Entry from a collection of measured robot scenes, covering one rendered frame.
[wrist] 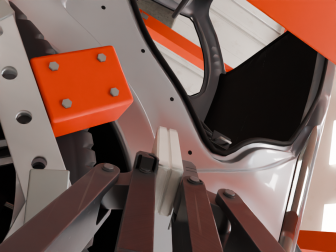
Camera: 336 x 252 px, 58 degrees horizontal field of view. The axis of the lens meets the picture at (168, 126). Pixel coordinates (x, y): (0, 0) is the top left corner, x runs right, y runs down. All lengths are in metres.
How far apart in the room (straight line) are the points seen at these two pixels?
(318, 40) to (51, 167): 0.41
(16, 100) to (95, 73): 0.08
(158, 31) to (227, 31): 8.72
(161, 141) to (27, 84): 0.17
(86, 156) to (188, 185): 0.25
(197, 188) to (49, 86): 0.21
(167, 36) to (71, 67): 3.41
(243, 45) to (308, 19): 11.95
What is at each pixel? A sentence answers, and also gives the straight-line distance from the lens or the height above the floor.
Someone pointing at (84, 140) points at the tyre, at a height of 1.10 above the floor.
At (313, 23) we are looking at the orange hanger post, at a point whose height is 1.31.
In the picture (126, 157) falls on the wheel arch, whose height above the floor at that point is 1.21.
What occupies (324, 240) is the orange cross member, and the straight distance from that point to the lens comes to 2.08.
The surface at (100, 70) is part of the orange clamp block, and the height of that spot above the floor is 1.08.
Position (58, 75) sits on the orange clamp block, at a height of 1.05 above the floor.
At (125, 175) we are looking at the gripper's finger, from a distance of 0.16.
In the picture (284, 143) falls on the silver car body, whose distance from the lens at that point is 1.04.
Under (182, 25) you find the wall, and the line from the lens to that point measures 11.30.
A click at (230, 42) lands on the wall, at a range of 12.09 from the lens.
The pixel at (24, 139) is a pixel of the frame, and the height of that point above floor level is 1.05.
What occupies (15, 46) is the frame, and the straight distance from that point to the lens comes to 0.34.
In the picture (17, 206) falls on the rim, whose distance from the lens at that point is 0.38.
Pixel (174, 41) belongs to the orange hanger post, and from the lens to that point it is 3.74.
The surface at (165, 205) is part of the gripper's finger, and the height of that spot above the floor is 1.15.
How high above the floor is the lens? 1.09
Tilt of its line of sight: 14 degrees up
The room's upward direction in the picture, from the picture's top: 119 degrees clockwise
